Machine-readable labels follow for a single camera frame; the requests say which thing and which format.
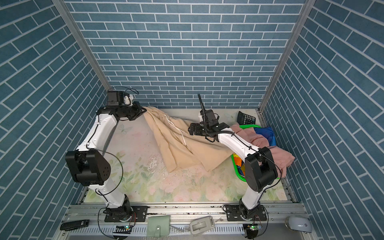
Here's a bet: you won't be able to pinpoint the green plastic basket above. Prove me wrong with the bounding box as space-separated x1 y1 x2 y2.
231 124 277 182

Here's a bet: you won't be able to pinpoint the left circuit board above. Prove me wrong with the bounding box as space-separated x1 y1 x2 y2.
113 226 132 240

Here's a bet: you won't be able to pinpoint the black remote control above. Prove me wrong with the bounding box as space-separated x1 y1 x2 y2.
60 220 90 231

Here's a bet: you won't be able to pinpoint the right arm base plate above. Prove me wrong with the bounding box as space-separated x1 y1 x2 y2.
222 205 267 222

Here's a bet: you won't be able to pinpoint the circuit board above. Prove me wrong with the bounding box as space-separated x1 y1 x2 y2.
243 224 262 240
113 226 132 240

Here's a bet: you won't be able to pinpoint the light green wallet pouch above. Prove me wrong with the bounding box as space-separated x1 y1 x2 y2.
147 215 171 238

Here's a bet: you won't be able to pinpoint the white computer mouse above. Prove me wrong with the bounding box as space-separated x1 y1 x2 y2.
285 216 313 233

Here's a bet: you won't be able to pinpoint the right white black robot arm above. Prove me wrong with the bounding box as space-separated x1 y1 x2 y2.
188 123 280 220

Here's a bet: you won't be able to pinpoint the right circuit board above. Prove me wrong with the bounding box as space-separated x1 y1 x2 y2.
243 224 262 240

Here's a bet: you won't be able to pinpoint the pink shorts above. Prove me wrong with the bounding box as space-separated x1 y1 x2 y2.
231 124 295 178

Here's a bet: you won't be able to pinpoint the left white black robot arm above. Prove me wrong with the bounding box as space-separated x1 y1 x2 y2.
65 101 147 222

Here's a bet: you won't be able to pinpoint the beige drawstring shorts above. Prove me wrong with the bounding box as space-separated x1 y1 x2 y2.
144 107 234 173

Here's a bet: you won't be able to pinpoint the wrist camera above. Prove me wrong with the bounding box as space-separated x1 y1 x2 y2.
107 91 134 107
200 110 218 125

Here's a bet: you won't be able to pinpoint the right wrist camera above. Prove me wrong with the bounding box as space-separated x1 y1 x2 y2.
200 110 218 125

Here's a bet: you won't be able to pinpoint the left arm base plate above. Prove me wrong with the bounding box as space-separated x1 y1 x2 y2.
103 206 149 223

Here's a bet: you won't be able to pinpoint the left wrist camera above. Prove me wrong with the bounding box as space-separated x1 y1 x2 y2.
107 91 134 107

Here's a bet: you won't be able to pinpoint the black calculator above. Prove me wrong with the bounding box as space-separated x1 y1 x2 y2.
237 111 256 125

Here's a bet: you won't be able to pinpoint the colourful patterned shorts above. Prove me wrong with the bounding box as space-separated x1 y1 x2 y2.
232 154 245 180

